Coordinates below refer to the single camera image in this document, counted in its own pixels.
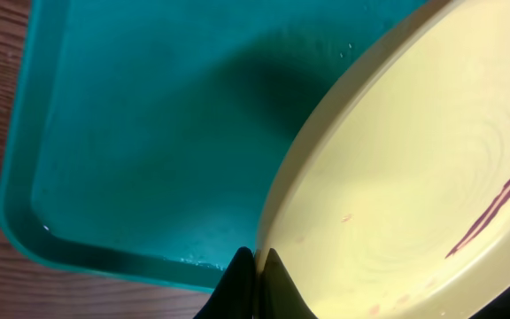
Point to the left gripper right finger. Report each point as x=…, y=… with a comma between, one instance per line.
x=279, y=298

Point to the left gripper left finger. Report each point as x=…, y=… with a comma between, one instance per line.
x=232, y=297

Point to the yellow plate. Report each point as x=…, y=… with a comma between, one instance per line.
x=393, y=201

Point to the teal plastic tray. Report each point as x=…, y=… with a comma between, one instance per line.
x=145, y=134

